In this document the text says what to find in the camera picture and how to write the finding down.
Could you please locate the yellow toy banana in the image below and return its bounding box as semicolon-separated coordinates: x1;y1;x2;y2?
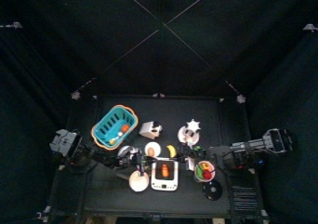
165;144;177;159

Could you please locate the black round disc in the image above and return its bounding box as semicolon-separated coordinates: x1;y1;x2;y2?
201;180;223;202

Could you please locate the teal basket with orange rim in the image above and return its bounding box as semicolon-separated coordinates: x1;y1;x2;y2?
91;104;139;151

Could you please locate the white star-shaped toy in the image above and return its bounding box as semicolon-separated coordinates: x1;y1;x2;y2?
185;118;203;133

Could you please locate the white round bowl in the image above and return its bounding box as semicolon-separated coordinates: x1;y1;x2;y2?
128;169;149;193

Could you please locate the orange toy carrot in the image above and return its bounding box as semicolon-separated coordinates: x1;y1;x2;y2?
160;164;171;178

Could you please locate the white cube toy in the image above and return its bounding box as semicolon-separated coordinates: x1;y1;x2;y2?
137;121;164;140

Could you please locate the white pink round plate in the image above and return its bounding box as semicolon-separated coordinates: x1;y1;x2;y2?
176;125;201;146

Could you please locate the small bowl with vegetables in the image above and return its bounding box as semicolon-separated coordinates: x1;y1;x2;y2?
192;160;218;183

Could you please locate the white plate with sausage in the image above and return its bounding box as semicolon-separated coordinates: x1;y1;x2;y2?
143;141;163;158

